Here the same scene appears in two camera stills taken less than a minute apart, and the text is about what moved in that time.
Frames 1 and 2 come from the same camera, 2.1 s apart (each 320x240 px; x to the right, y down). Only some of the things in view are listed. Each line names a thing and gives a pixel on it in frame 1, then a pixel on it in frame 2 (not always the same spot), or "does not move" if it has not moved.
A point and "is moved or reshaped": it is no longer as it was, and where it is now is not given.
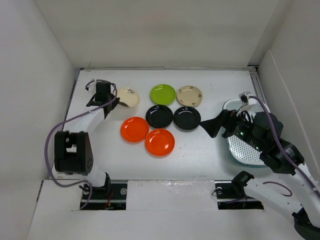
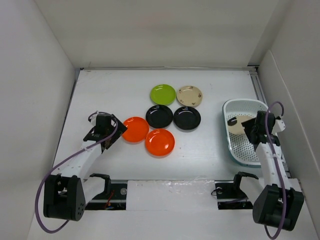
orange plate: (134, 129) does not move
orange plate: (159, 143) does not move
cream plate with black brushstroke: (128, 96) is moved or reshaped
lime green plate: (163, 94) does not move
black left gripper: (115, 103) -> (120, 130)
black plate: (159, 116) does not move
